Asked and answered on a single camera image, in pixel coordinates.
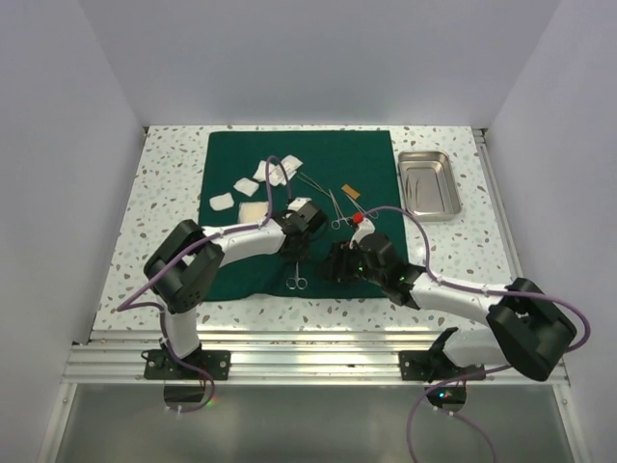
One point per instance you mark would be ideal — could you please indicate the green surgical drape cloth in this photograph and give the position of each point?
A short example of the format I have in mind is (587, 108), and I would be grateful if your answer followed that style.
(362, 159)

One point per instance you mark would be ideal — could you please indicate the beige packaged dressing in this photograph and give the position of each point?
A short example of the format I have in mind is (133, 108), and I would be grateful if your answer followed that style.
(249, 212)

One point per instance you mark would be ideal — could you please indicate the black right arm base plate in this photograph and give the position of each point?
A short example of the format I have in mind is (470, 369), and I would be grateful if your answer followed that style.
(428, 367)

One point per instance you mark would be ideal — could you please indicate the stainless steel tray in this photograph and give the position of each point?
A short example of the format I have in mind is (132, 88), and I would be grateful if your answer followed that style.
(440, 198)

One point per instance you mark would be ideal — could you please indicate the aluminium extrusion frame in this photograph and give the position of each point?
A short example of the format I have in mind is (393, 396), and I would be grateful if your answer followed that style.
(275, 342)

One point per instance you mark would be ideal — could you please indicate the curved tip steel tweezers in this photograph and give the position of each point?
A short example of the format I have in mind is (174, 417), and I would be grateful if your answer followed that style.
(415, 190)

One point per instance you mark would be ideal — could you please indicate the steel hemostat forceps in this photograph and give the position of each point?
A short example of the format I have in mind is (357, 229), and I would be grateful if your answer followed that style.
(340, 218)
(360, 209)

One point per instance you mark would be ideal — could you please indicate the white gauze pad middle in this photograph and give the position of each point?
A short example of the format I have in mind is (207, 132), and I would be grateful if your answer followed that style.
(246, 186)

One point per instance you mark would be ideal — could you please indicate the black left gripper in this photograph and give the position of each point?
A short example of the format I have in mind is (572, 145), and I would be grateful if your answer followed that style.
(299, 256)

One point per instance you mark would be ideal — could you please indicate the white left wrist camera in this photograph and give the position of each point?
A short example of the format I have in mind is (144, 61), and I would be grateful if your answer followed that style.
(298, 203)

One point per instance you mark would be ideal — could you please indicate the steel surgical scissors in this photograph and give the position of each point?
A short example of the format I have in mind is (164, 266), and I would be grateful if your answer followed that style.
(296, 281)

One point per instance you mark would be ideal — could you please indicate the orange adhesive bandage strip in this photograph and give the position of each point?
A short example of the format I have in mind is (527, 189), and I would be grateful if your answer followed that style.
(350, 191)

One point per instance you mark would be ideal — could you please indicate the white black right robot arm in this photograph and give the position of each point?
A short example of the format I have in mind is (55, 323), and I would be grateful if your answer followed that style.
(518, 326)

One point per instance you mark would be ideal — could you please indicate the steel straight tweezers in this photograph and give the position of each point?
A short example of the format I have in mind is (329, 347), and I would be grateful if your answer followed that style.
(310, 182)

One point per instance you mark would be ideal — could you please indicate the white gauze pad left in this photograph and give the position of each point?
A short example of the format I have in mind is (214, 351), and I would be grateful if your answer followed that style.
(221, 202)

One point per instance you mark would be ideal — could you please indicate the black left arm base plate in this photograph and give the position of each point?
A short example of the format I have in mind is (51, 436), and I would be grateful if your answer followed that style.
(160, 365)

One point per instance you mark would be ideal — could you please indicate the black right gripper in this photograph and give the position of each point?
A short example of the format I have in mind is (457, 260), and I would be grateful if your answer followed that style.
(337, 259)

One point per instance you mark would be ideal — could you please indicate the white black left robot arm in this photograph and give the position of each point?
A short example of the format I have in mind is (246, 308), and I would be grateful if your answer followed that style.
(182, 270)

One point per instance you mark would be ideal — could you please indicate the white printed sterile packet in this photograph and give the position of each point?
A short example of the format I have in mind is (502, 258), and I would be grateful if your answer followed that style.
(281, 173)

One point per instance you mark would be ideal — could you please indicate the white gauze pad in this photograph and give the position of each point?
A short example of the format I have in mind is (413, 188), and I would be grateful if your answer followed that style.
(221, 202)
(246, 186)
(261, 171)

